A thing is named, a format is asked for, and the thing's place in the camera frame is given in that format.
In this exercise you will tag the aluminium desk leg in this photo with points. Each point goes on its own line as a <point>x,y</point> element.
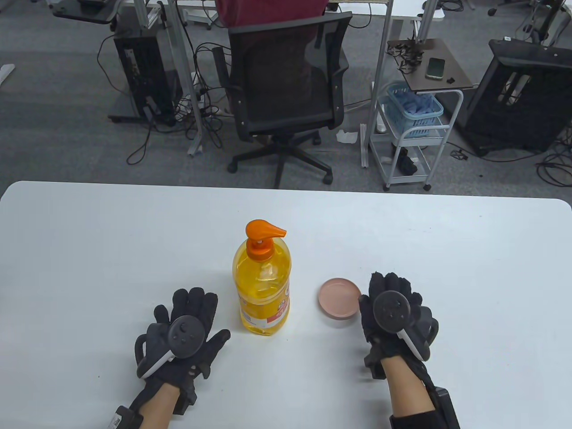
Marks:
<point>187,76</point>
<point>377,76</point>

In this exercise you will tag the person's left forearm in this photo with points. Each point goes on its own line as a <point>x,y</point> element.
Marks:
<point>158,409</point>

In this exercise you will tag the pink seasoning dish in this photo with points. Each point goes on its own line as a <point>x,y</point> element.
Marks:
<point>339,297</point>

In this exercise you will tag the brown tray board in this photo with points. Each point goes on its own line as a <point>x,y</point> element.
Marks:
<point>456,67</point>

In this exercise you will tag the white flat object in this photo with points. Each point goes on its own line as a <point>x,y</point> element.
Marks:
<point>5,73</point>

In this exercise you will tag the black wrist camera band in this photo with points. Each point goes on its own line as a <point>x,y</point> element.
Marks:
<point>125,419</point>
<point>442,409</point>

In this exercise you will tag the black round tracker controller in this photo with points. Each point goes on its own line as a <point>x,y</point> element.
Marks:
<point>392,310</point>
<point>185,336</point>

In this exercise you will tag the black mesh office chair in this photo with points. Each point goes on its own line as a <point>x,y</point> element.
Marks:
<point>286,76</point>

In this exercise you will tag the black slatted computer case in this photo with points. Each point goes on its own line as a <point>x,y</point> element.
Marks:
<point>514,111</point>

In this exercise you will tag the smartphone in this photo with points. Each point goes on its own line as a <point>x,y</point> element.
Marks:
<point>435,68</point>

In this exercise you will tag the person's right hand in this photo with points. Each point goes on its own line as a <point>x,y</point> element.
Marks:
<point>389,281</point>

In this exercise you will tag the yellow dish soap pump bottle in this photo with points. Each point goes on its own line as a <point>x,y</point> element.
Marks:
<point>261,290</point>

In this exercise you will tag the blue plastic basket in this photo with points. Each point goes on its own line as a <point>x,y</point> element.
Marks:
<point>415,114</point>

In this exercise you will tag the small black floor bracket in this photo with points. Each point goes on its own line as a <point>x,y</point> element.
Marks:
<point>459,155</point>

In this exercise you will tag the white rolling cart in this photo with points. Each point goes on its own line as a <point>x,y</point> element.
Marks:
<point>440,143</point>

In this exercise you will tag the person's left hand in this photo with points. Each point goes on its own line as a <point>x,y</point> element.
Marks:
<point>196,306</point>

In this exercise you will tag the black cloth item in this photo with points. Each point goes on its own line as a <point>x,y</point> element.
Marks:
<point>405,163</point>

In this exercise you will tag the black computer tower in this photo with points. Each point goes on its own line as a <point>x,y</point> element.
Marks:
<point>143,67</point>

